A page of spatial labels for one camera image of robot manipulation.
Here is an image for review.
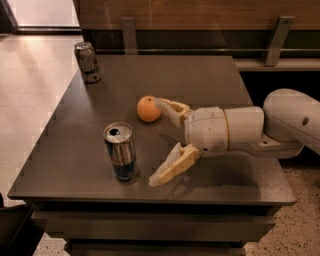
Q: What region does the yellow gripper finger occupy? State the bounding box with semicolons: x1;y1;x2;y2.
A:
154;98;193;129
149;142;201;187

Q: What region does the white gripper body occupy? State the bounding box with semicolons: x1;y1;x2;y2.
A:
184;107;264;158

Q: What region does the redbull can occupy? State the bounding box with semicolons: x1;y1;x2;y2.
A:
103;122;138;181

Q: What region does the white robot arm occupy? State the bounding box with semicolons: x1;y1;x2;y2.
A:
149;89;320;187

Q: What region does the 7up can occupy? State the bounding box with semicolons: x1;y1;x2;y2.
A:
74;42;101;83

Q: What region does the orange fruit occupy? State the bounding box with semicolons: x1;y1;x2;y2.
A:
137;96;161;123

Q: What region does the grey cabinet table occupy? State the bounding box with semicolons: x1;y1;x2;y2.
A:
9;55;295;256

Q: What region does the dark object bottom left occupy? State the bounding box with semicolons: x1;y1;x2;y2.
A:
0;193;43;256

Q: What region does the wooden wall shelf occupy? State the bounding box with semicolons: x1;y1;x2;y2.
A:
234;58;320;72

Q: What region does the left metal wall bracket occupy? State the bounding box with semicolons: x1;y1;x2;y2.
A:
121;17;138;55

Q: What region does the metal wall bracket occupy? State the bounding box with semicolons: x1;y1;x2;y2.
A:
264;16;295;67
121;17;138;55

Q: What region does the right metal wall bracket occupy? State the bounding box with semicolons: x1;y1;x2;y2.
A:
264;16;295;67

